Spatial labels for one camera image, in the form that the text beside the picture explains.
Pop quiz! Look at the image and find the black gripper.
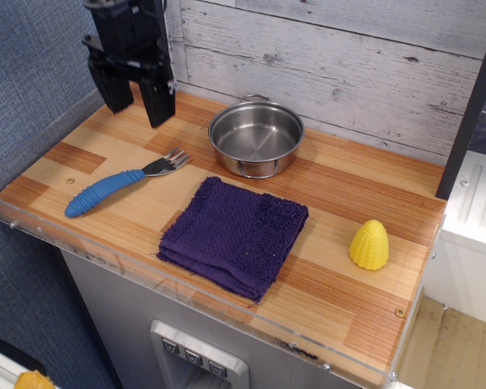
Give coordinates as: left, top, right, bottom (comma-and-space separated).
83, 1, 176, 128

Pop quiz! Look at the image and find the blue handled metal fork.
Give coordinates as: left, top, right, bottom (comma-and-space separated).
65, 147, 190, 218

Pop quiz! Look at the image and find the purple folded towel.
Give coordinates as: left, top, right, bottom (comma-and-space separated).
157, 177, 309, 302

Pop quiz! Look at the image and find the stainless steel pot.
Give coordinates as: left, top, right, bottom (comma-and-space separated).
208, 95, 305, 180

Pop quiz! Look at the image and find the clear acrylic table guard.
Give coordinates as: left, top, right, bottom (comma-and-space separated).
0, 56, 446, 389

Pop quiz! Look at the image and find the silver dispenser panel with buttons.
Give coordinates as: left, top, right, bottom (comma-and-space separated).
150, 319, 250, 388

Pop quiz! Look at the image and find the yellow toy corn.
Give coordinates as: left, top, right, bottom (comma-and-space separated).
349, 220, 389, 271

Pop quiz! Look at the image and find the yellow object bottom left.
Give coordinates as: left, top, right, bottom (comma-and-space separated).
13, 370, 57, 389

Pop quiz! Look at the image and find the white ridged appliance at right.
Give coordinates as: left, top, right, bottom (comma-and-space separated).
443, 152, 486, 248

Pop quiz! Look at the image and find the dark right frame post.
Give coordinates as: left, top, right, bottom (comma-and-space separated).
435, 52, 486, 200

